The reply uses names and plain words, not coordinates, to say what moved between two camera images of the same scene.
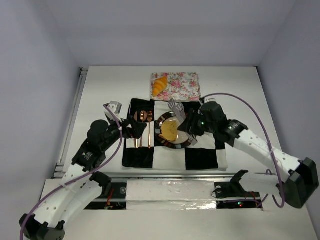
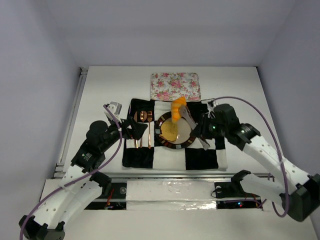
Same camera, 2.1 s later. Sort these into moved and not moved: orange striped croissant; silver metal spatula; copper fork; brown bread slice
Moved: orange striped croissant; silver metal spatula
Not moved: copper fork; brown bread slice
